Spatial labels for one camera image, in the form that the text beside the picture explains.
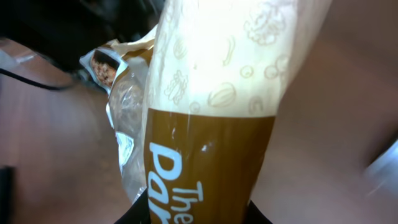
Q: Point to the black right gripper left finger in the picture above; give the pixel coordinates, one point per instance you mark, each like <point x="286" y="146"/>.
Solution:
<point x="138" y="213"/>

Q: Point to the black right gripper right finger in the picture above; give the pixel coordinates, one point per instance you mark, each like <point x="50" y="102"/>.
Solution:
<point x="255" y="216"/>

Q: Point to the brown white snack bag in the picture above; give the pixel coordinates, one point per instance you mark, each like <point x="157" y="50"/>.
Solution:
<point x="193" y="102"/>

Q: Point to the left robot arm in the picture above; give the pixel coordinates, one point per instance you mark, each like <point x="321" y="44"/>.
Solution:
<point x="65" y="30"/>

